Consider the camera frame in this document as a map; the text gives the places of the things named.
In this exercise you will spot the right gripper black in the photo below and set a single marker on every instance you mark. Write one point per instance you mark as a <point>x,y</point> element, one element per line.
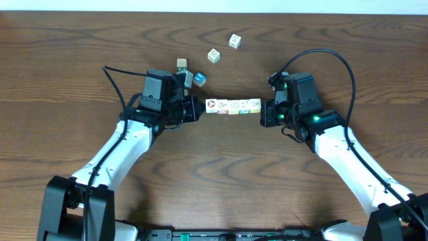
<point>266,110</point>

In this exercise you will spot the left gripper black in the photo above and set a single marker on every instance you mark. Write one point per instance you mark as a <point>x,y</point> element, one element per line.
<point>194,108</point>

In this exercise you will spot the wooden block red circle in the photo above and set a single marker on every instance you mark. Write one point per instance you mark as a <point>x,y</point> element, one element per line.
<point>211,106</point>

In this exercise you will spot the wooden block red edge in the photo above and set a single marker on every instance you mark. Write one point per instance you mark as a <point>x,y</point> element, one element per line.
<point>222,106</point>

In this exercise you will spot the wooden block yellow W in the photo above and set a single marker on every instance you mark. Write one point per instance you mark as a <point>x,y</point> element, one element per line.
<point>233,107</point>

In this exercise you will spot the wooden block plain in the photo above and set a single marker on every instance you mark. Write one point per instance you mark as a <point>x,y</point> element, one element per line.
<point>255,105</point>

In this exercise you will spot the wooden block green edge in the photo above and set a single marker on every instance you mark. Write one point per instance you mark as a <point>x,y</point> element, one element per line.
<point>244,106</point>

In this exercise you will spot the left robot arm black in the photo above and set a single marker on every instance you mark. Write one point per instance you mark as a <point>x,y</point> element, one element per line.
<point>82,207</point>

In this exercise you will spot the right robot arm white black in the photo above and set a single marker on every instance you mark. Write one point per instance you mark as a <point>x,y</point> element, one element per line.
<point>394,212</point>

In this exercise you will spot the wooden block blue I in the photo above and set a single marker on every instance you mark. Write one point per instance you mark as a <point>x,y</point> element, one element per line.
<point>199,79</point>

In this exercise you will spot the wooden block green Z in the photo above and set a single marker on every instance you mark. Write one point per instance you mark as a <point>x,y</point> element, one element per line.
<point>182,64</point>

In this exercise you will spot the wooden block teal edge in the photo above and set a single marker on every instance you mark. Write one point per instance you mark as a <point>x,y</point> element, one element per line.
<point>214,55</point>

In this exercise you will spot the wooden block top right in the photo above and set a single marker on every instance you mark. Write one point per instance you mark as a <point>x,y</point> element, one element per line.
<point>235,41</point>

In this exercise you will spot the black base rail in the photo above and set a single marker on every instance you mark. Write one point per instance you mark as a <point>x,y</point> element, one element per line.
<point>246,235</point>

